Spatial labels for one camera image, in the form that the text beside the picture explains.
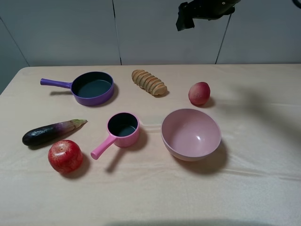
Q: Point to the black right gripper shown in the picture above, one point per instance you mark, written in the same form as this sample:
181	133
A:
202	9

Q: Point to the sliced bread loaf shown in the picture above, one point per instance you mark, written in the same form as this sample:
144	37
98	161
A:
149	82

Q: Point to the pink peach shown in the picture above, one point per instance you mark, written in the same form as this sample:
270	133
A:
199	93

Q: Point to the pink bowl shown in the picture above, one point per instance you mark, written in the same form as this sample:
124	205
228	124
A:
190	135

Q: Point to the purple frying pan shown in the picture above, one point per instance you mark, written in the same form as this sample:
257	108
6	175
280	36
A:
89	89

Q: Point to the small pink saucepan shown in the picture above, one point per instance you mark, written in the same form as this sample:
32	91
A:
123	131

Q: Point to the red apple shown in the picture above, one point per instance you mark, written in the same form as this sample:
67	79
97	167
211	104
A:
65	156

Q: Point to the purple eggplant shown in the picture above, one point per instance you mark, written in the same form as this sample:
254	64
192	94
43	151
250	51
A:
44	134

